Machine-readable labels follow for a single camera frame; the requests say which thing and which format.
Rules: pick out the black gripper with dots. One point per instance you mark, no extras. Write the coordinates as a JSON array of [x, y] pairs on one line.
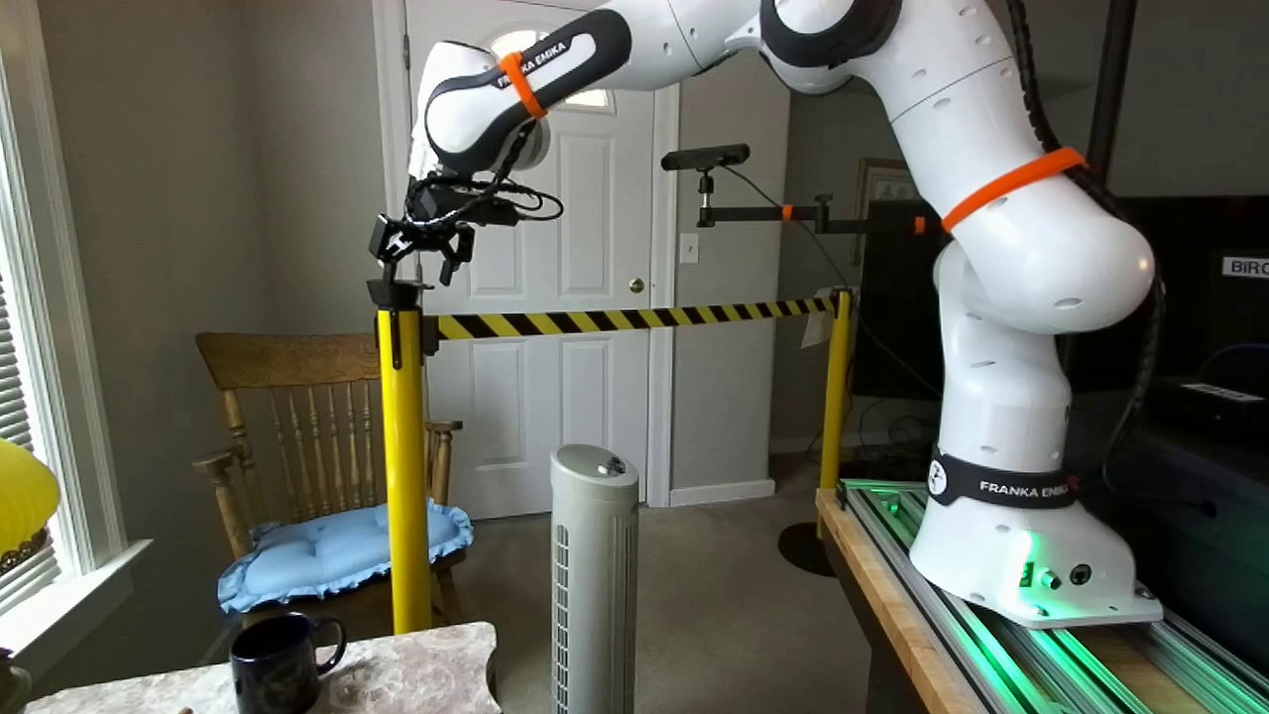
[[442, 214]]

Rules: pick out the tiny black pot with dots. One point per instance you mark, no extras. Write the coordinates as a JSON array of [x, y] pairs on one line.
[[277, 659]]

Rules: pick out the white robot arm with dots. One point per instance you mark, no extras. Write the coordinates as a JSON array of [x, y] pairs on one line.
[[1023, 249]]

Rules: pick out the yellow black barricade tape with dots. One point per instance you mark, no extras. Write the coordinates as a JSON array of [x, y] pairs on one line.
[[573, 322]]

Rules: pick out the white panel door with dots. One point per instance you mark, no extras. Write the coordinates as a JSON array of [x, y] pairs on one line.
[[520, 397]]

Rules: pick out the wooden rocking chair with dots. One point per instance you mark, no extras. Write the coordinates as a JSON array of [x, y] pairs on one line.
[[301, 437]]

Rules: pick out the white tower fan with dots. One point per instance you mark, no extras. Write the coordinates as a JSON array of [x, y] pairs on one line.
[[592, 580]]

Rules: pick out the blue seat cushion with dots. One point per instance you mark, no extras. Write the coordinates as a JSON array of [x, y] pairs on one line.
[[306, 559]]

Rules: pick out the marble top side table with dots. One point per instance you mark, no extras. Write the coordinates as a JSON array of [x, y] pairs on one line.
[[421, 671]]

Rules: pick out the yellow glass lamp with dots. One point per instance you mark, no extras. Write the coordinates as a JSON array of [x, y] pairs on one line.
[[27, 498]]

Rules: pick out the yellow barricade post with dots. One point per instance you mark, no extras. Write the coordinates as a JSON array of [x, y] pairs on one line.
[[835, 395], [407, 450]]

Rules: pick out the black camera on stand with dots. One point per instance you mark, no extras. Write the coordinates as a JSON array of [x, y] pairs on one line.
[[913, 220]]

